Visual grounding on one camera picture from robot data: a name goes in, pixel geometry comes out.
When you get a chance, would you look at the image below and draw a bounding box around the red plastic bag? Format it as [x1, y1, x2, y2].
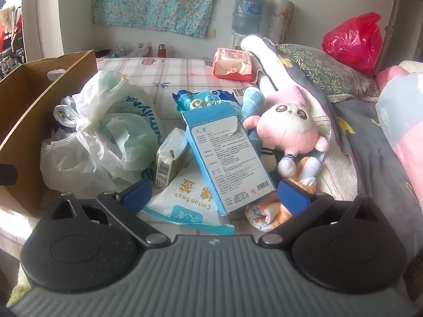
[322, 12, 383, 75]

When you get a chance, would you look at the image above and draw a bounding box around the weathered wardrobe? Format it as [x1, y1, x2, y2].
[375, 0, 423, 75]

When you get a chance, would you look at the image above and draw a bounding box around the bicycle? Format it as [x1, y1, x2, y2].
[0, 13, 26, 78]

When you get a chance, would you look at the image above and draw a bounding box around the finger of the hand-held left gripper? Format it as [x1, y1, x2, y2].
[0, 163, 18, 186]

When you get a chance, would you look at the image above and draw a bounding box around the white cotton swab bag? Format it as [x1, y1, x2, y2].
[142, 158, 236, 236]

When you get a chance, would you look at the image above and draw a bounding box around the blue water jug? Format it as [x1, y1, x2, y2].
[231, 0, 265, 37]

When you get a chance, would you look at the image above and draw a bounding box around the brown cardboard box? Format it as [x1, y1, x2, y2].
[0, 50, 98, 218]

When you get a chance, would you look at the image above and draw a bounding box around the white water dispenser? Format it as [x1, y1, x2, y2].
[229, 33, 252, 54]

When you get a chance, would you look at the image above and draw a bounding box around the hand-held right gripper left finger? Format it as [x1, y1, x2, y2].
[49, 178, 169, 249]

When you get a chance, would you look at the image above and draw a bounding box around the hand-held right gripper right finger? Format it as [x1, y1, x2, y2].
[258, 178, 376, 249]

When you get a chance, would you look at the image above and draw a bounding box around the grey floral pillow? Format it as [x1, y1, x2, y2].
[277, 44, 381, 104]

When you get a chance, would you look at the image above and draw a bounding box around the clear plastic bag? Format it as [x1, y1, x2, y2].
[125, 44, 150, 59]

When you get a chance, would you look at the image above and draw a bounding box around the white and green plastic bag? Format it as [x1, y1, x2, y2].
[40, 70, 160, 199]

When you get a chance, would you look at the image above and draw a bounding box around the patterned paper roll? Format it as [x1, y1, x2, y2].
[266, 0, 295, 45]

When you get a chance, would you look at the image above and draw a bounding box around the grey blanket with yellow prints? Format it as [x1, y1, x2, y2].
[297, 82, 423, 212]

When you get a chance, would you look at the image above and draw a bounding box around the gold tissue pack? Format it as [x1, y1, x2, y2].
[155, 127, 190, 190]

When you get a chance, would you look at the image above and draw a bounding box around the teal floral cloth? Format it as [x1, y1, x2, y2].
[92, 0, 232, 38]

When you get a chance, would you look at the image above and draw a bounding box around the pink patchwork quilt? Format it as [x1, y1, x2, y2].
[375, 61, 423, 205]

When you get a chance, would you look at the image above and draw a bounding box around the pink plush toy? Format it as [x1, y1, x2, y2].
[243, 102, 331, 178]

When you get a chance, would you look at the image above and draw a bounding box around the blue and white packet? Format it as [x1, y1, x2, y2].
[172, 89, 246, 113]

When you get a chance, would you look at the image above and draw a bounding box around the pink wet wipes pack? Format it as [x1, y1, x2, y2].
[212, 48, 254, 82]

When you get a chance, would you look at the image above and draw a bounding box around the blue towel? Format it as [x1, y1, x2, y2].
[241, 86, 269, 159]

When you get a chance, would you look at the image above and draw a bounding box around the white stitched-edge blanket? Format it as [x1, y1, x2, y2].
[240, 35, 361, 203]

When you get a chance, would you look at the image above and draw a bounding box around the blue paper box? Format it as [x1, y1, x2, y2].
[180, 109, 277, 217]

